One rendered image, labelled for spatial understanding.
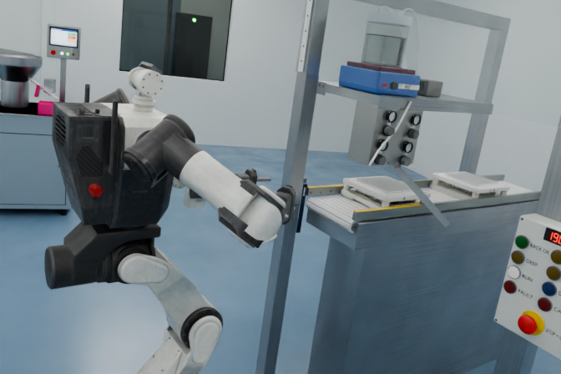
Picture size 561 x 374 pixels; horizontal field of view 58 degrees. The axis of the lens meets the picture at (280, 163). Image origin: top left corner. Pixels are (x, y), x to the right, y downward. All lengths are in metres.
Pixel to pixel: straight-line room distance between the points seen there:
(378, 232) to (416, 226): 0.20
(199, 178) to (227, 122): 5.81
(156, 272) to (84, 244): 0.22
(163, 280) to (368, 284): 0.84
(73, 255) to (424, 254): 1.38
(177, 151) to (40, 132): 2.87
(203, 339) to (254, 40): 5.57
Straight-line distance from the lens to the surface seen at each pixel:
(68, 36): 4.27
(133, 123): 1.30
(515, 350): 1.38
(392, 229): 1.92
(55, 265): 1.45
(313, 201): 1.94
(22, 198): 4.12
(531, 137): 5.74
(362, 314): 2.08
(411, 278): 2.21
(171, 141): 1.18
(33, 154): 4.02
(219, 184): 1.12
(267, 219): 1.14
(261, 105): 7.02
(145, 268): 1.48
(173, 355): 1.75
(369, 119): 1.67
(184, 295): 1.62
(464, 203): 2.22
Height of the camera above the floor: 1.49
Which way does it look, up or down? 14 degrees down
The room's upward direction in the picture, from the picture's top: 8 degrees clockwise
